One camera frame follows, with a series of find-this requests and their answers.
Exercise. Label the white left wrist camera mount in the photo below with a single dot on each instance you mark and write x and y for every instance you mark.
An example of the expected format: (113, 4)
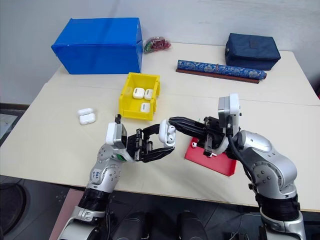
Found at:
(112, 135)

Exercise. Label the white earbud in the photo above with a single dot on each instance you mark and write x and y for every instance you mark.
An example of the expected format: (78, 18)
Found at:
(171, 137)
(193, 144)
(213, 155)

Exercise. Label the bag of red green items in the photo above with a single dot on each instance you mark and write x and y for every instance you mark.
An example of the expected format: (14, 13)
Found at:
(157, 45)

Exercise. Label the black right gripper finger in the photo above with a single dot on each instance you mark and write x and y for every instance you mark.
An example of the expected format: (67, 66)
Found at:
(192, 132)
(190, 122)

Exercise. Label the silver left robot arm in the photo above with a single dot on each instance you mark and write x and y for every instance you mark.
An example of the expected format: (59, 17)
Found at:
(105, 172)

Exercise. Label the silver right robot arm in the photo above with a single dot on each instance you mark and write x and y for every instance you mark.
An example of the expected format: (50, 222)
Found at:
(272, 167)

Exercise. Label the black round object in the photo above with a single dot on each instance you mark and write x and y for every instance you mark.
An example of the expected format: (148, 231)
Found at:
(11, 210)

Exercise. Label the navy fabric bag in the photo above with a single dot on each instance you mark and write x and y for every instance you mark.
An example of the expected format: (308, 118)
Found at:
(251, 52)

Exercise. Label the dark rounded shape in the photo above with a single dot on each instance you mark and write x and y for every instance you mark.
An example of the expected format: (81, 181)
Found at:
(192, 227)

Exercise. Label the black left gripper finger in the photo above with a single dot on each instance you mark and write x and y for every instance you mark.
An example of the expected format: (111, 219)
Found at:
(157, 154)
(151, 130)

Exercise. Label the red metal tray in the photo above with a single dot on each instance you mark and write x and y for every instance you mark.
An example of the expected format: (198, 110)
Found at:
(220, 165)

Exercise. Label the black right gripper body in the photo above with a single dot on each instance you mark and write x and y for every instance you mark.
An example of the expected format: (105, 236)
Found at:
(213, 135)

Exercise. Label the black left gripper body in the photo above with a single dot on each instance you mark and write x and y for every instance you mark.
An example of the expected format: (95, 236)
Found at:
(136, 147)

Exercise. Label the pink panel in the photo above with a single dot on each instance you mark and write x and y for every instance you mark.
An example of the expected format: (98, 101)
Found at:
(63, 215)

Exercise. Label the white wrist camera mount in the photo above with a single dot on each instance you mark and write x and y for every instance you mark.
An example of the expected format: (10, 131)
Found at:
(235, 107)
(112, 135)

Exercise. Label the blue plastic box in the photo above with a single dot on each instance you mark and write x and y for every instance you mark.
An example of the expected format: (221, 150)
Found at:
(97, 48)

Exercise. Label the blue patterned rolled scroll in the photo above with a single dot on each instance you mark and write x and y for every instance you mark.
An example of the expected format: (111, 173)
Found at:
(220, 70)

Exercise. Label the yellow plastic bin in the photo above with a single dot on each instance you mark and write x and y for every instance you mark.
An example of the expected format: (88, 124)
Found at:
(130, 107)

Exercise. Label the dark grey side table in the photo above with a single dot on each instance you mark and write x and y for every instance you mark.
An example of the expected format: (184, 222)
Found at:
(10, 122)

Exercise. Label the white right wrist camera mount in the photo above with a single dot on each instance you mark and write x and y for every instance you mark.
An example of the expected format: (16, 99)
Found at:
(235, 107)

